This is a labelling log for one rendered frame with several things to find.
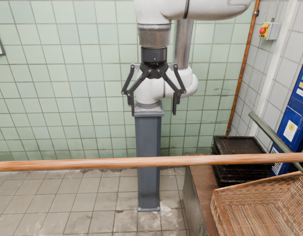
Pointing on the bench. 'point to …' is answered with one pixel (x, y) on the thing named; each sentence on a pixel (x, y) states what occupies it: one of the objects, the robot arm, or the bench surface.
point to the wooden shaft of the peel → (150, 161)
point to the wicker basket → (256, 200)
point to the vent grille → (276, 163)
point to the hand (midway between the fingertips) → (153, 110)
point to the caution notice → (290, 130)
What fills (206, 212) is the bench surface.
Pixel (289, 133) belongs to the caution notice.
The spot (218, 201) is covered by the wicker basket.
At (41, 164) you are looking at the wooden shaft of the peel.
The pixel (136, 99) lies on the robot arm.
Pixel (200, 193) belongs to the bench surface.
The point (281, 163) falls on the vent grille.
